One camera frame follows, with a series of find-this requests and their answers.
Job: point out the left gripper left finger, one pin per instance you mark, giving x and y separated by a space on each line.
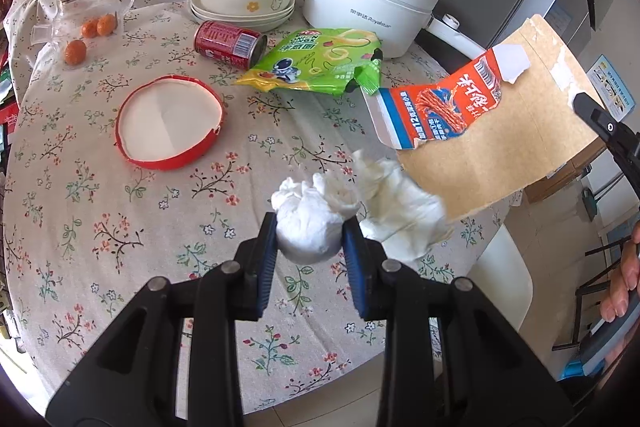
169 357

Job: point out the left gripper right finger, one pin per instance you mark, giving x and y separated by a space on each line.
451 358

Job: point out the torn cardboard box piece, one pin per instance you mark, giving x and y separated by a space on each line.
500 123

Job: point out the white tissue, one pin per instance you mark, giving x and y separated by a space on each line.
311 215
401 216

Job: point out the white plastic trash bin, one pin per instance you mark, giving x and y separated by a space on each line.
501 273

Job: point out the right hand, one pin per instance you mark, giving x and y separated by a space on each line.
625 279

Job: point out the lower cardboard box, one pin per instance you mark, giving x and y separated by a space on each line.
572 170

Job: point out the red round lid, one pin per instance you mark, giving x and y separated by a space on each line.
168 123

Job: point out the floral tablecloth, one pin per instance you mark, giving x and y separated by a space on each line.
83 228

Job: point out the green onion rings bag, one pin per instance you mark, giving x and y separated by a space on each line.
322 60

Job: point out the small tangerine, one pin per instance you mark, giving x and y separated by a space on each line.
106 25
75 52
89 29

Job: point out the red soda can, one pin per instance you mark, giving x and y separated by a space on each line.
232 45

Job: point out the glass teapot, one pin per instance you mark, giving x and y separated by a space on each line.
65 25

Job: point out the stacked white plates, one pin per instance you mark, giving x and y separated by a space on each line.
259 22

